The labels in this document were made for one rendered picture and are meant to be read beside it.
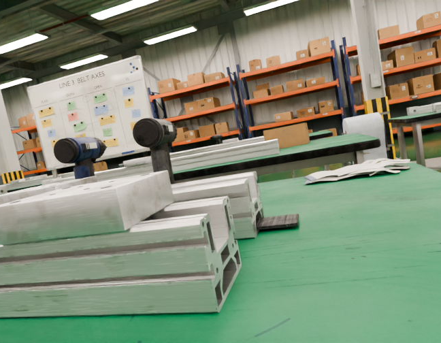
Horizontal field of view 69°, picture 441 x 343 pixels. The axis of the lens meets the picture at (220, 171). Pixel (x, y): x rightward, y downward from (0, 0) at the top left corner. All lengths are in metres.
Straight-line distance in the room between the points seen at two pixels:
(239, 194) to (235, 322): 0.22
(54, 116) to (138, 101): 1.10
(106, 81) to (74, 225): 3.53
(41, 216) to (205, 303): 0.18
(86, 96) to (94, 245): 3.67
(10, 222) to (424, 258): 0.41
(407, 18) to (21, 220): 11.39
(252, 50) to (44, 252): 10.99
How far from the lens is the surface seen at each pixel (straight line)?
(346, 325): 0.27
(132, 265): 0.32
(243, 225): 0.47
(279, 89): 9.97
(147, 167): 2.16
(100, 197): 0.31
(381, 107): 5.99
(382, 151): 4.03
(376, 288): 0.32
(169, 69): 11.94
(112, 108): 3.78
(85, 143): 0.82
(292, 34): 11.16
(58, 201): 0.34
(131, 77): 3.68
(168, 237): 0.29
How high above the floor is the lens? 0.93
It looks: 6 degrees down
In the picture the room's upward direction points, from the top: 11 degrees counter-clockwise
